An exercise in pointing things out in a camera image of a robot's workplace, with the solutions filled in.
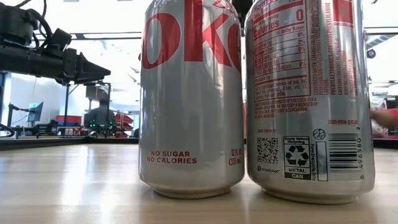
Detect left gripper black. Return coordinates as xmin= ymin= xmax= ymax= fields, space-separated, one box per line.
xmin=62 ymin=47 xmax=112 ymax=85

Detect background robot green lights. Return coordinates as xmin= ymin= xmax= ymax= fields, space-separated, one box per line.
xmin=88 ymin=123 xmax=116 ymax=138

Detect stacked red bins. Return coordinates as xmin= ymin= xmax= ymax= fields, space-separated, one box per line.
xmin=113 ymin=111 xmax=135 ymax=138

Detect computer monitor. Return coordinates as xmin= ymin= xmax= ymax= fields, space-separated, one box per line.
xmin=26 ymin=101 xmax=44 ymax=123

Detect silver Diet Coke can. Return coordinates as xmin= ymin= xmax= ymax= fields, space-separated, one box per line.
xmin=244 ymin=0 xmax=376 ymax=205
xmin=138 ymin=0 xmax=245 ymax=200

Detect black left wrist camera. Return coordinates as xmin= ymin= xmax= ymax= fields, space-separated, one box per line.
xmin=45 ymin=27 xmax=73 ymax=52

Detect person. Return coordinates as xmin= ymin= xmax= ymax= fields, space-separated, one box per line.
xmin=83 ymin=98 xmax=116 ymax=128

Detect black metal stand grey box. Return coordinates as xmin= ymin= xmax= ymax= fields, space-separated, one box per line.
xmin=63 ymin=81 xmax=112 ymax=138

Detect red storage bin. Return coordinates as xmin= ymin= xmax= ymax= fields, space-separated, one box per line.
xmin=55 ymin=114 xmax=83 ymax=124

